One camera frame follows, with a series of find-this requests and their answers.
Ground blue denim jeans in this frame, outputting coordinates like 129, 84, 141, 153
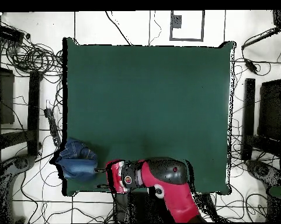
50, 136, 99, 181

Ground dark flat panel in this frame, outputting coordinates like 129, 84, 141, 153
256, 78, 281, 141
0, 66, 15, 125

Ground black power strip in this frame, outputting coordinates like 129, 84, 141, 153
43, 107, 62, 147

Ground black stand beam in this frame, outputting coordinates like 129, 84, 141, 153
26, 70, 41, 157
241, 78, 256, 162

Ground dark green table cloth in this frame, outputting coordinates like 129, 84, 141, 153
62, 37, 235, 198

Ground black electronics box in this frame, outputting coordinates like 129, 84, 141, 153
0, 23, 25, 43

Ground small grey box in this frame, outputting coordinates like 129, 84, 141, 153
171, 14, 182, 29

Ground black power adapter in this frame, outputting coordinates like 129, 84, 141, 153
244, 58, 259, 75

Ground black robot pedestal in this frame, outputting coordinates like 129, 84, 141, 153
113, 192, 176, 223

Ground tangled black cable coil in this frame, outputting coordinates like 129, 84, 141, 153
4, 39, 64, 78

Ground grey rectangular frame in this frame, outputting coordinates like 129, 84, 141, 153
169, 10, 205, 43

